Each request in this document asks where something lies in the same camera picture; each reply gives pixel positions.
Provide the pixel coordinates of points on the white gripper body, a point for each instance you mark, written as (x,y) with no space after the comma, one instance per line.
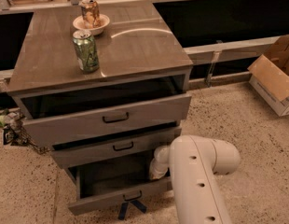
(158,171)

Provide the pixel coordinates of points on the grey bottom drawer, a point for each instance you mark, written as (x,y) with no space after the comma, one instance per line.
(115,181)

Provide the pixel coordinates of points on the grey drawer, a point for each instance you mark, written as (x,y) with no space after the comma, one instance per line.
(115,181)
(48,132)
(114,148)

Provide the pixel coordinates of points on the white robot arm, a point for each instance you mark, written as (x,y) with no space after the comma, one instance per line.
(193,162)

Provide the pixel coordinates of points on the grey middle drawer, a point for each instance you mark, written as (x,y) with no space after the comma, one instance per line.
(114,148)

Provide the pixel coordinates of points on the grey drawer cabinet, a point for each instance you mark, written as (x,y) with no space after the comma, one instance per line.
(139,58)

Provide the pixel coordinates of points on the grey top drawer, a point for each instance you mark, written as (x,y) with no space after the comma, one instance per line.
(48,132)

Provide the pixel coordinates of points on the blue tape cross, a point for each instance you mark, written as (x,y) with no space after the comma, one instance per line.
(124,208)

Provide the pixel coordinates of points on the cardboard box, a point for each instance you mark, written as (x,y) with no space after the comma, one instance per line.
(270,76)

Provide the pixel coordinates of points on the green soda can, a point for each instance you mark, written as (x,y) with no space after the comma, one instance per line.
(86,51)

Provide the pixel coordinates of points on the white bowl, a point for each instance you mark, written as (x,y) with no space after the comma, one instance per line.
(79,24)

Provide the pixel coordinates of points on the orange crushed can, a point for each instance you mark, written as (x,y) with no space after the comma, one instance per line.
(90,14)

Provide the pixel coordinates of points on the metal window rail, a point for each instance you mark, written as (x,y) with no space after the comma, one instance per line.
(224,60)

